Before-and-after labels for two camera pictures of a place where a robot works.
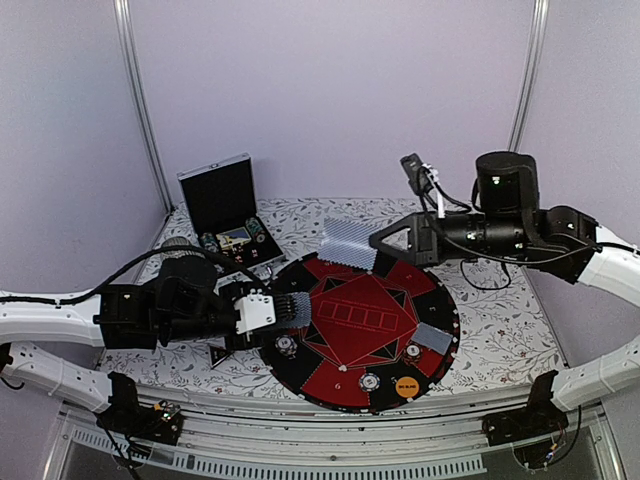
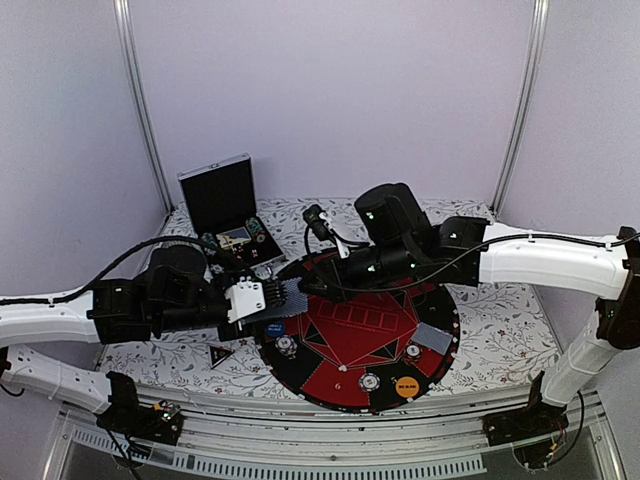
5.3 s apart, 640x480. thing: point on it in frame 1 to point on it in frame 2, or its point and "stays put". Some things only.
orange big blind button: (407, 386) stays put
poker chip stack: (286, 345) stays put
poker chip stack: (369, 382) stays put
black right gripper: (409, 254) to (333, 274)
